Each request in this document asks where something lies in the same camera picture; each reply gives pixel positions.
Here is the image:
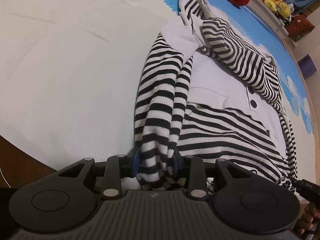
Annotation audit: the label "person's hand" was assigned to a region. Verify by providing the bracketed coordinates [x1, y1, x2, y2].
[294, 203, 319, 236]

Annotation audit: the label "yellow plush toys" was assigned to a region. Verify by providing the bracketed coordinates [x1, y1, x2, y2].
[262, 0, 295, 22]

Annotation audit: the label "purple box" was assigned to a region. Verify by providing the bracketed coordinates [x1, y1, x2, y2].
[298, 54, 317, 79]

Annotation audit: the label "striped black white sweater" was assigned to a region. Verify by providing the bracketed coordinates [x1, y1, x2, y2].
[135, 0, 297, 190]

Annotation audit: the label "blue white patterned bedsheet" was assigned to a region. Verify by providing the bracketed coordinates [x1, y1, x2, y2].
[1, 0, 318, 181]

